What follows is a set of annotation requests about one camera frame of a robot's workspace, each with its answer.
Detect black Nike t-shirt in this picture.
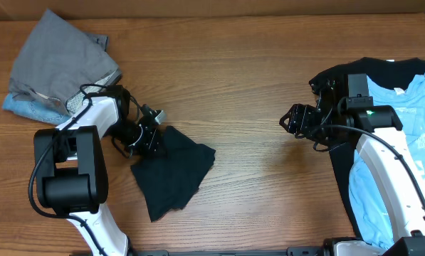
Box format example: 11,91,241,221
130,126,216,222

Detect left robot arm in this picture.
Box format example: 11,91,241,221
28,84,166,255

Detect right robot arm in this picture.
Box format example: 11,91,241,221
279,73,425,255

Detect plain black t-shirt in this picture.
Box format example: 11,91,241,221
309,58,425,244

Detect light blue t-shirt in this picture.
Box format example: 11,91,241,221
347,68,425,252

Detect grey folded shorts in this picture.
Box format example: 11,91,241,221
9,9,122,114

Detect light blue folded jeans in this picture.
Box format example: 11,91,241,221
2,93,70,125

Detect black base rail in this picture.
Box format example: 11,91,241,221
69,237,387,256

